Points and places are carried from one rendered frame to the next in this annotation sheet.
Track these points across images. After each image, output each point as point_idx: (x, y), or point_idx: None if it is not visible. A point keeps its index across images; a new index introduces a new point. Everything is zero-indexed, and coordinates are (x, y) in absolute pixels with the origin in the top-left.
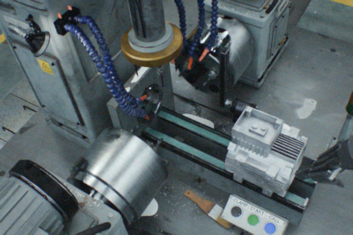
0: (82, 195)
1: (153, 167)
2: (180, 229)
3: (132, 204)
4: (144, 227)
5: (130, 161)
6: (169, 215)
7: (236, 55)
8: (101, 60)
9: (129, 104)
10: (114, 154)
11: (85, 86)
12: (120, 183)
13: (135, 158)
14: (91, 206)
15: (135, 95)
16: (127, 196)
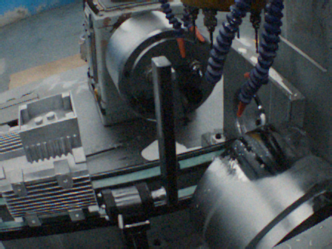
0: (137, 9)
1: (121, 52)
2: (102, 161)
3: (108, 43)
4: (136, 141)
5: (135, 28)
6: (126, 161)
7: (217, 198)
8: (287, 30)
9: (233, 64)
10: (152, 19)
11: (261, 24)
12: (124, 25)
13: (135, 32)
14: (121, 10)
15: (241, 70)
16: (113, 35)
